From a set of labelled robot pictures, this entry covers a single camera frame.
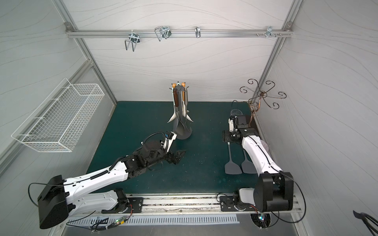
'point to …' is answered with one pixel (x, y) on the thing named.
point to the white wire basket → (58, 122)
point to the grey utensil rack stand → (182, 130)
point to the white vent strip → (155, 220)
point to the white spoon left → (174, 116)
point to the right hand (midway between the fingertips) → (229, 135)
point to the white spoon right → (184, 113)
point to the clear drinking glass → (236, 112)
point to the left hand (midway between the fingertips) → (180, 147)
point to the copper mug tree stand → (260, 95)
